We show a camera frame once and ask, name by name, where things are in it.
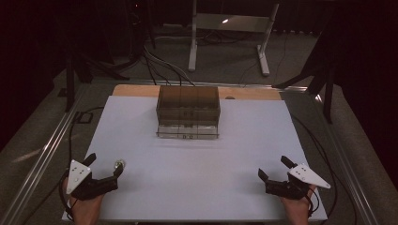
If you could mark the person's right hand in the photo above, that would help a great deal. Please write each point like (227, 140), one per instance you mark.
(297, 211)

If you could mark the person's left hand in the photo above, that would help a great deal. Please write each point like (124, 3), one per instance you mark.
(85, 211)

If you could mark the small round shiny metal object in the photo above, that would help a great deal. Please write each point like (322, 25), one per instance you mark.
(119, 163)

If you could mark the black square floor socket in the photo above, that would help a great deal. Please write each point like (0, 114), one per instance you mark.
(83, 117)

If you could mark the clear plastic drawer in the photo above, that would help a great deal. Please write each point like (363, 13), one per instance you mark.
(187, 132)

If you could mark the white metal stand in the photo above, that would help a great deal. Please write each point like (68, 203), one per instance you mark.
(193, 40)

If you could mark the black tripod stand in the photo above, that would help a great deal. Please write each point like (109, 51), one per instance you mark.
(328, 93)
(70, 81)

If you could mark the aluminium floor rail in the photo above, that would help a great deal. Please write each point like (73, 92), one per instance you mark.
(347, 175)
(40, 162)

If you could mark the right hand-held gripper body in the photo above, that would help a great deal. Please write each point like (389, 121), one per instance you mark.
(291, 187)

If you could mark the brown translucent drawer cabinet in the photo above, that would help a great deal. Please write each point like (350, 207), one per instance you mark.
(187, 104)

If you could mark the white table cover sheet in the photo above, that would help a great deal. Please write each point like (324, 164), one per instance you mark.
(194, 175)

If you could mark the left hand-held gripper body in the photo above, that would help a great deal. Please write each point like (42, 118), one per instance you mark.
(94, 187)

